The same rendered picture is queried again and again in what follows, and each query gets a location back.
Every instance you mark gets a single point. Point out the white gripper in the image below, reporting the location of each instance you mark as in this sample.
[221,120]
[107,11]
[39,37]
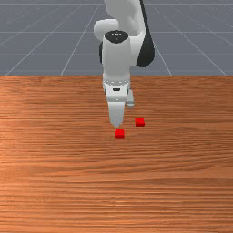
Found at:
[116,104]

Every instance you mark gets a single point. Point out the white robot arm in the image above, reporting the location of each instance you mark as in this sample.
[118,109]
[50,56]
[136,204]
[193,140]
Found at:
[116,57]

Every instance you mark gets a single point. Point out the red cube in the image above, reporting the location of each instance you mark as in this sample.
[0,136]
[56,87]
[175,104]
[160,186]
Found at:
[139,122]
[119,134]

